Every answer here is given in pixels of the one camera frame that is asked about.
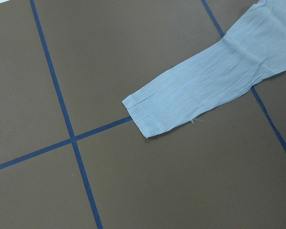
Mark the light blue button-up shirt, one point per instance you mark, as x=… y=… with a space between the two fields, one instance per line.
x=253 y=49

